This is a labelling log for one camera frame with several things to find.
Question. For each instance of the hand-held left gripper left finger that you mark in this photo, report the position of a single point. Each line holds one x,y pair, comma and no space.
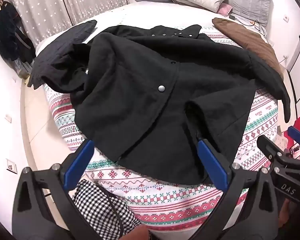
77,165

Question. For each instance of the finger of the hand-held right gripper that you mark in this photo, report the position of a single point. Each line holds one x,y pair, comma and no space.
297,133
267,147

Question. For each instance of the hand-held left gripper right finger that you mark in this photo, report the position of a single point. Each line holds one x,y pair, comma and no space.
212,165

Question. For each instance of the black snap-button jacket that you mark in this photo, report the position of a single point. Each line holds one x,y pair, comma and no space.
140,92

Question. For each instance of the dark hanging clothes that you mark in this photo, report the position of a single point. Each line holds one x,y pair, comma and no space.
7,30

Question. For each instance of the person's right hand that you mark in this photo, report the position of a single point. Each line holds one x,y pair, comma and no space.
285,215

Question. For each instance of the person's left hand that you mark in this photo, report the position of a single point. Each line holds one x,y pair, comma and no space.
138,233

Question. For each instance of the smartphone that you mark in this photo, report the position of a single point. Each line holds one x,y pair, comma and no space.
298,152

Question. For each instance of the black-white checkered clothing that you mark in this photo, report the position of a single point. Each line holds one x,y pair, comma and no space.
95,200

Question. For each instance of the patterned knit-print blanket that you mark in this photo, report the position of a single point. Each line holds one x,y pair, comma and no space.
152,200

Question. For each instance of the brown folded garment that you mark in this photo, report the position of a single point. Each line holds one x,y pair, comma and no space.
252,42

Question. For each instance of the grey padded headboard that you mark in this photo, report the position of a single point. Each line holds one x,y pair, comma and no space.
250,0

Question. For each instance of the small pink pillow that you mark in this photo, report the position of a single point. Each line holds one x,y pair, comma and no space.
225,8

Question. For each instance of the grey star-print curtain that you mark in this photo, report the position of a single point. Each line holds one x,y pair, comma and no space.
65,5

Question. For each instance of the white wall switch plate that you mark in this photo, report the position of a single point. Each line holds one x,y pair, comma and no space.
11,165

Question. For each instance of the white wall socket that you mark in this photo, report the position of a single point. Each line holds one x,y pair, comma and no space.
286,57
286,18

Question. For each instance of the small white wall plate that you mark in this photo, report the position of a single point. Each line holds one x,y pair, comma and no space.
8,117

